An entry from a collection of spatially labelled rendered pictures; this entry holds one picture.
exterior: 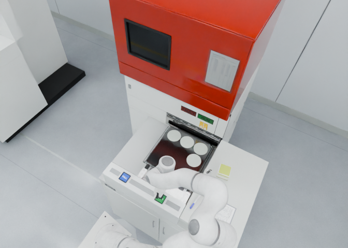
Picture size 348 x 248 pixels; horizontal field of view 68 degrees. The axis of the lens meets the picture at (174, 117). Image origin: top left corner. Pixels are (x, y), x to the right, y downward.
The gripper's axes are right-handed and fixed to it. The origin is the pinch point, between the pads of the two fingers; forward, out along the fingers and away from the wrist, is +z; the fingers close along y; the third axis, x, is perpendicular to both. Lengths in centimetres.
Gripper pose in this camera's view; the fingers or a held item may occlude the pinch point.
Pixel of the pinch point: (160, 195)
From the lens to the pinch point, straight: 157.5
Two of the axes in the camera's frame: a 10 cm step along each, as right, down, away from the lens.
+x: 8.7, 4.1, -2.7
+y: -4.7, 5.3, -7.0
